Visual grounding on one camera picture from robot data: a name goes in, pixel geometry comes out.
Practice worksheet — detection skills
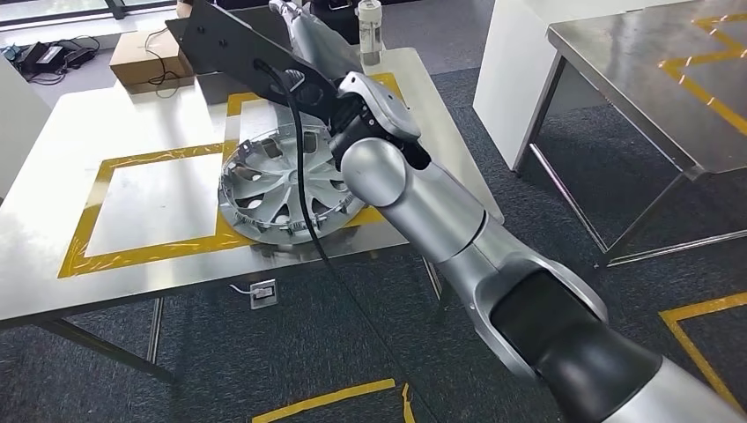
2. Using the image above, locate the black bag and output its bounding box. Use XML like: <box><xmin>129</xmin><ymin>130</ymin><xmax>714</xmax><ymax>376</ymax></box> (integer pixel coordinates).
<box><xmin>307</xmin><ymin>0</ymin><xmax>362</xmax><ymax>47</ymax></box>

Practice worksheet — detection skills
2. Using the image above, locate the black camera mounting bracket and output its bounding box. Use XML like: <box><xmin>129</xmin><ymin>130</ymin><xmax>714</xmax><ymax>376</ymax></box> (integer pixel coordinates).
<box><xmin>165</xmin><ymin>0</ymin><xmax>343</xmax><ymax>125</ymax></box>

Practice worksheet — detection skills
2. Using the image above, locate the metal floor socket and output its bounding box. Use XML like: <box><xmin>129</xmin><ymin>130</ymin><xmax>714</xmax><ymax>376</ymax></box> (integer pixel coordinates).
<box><xmin>249</xmin><ymin>278</ymin><xmax>277</xmax><ymax>309</ymax></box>

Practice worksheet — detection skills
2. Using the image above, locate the silver plastic hubcap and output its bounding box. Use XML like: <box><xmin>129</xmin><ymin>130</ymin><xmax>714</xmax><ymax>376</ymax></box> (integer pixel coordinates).
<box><xmin>217</xmin><ymin>110</ymin><xmax>369</xmax><ymax>247</ymax></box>

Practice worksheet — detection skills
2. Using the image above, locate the thin black cable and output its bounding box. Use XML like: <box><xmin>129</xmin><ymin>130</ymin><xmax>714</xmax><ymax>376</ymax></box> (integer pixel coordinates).
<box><xmin>143</xmin><ymin>27</ymin><xmax>182</xmax><ymax>98</ymax></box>

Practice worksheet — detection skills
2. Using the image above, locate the white cabinet panel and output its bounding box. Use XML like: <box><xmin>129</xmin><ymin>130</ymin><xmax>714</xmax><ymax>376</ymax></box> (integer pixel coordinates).
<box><xmin>472</xmin><ymin>0</ymin><xmax>696</xmax><ymax>174</ymax></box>

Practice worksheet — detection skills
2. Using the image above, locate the black device with white label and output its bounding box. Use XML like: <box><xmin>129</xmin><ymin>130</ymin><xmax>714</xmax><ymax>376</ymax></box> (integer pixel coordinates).
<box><xmin>16</xmin><ymin>41</ymin><xmax>66</xmax><ymax>74</ymax></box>

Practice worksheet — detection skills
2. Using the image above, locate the stainless steel workbench table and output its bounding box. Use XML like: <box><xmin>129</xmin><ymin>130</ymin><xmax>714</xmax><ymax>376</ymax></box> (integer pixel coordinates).
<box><xmin>0</xmin><ymin>46</ymin><xmax>506</xmax><ymax>387</ymax></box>
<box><xmin>528</xmin><ymin>0</ymin><xmax>747</xmax><ymax>270</ymax></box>

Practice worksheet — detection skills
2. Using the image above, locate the clear water bottle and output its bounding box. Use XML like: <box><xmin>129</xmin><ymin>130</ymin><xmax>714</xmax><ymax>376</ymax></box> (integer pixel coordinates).
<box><xmin>357</xmin><ymin>0</ymin><xmax>385</xmax><ymax>67</ymax></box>

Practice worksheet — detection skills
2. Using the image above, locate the black power adapter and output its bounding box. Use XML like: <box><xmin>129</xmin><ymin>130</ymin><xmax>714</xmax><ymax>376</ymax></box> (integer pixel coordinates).
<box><xmin>61</xmin><ymin>45</ymin><xmax>98</xmax><ymax>70</ymax></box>

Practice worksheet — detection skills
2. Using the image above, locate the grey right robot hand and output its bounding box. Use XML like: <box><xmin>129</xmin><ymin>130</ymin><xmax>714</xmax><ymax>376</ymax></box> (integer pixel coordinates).
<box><xmin>269</xmin><ymin>0</ymin><xmax>366</xmax><ymax>83</ymax></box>

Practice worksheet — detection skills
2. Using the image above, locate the brown cardboard box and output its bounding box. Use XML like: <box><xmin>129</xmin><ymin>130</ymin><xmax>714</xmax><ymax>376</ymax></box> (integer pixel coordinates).
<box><xmin>108</xmin><ymin>29</ymin><xmax>196</xmax><ymax>94</ymax></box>

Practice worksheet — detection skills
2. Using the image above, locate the black camera cable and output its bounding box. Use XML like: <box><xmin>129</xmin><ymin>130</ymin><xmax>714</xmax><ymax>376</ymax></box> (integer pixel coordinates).
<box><xmin>252</xmin><ymin>56</ymin><xmax>337</xmax><ymax>276</ymax></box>

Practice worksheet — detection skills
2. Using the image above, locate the white partition panel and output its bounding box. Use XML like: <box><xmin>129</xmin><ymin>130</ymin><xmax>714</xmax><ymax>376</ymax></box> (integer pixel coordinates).
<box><xmin>0</xmin><ymin>55</ymin><xmax>53</xmax><ymax>203</ymax></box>

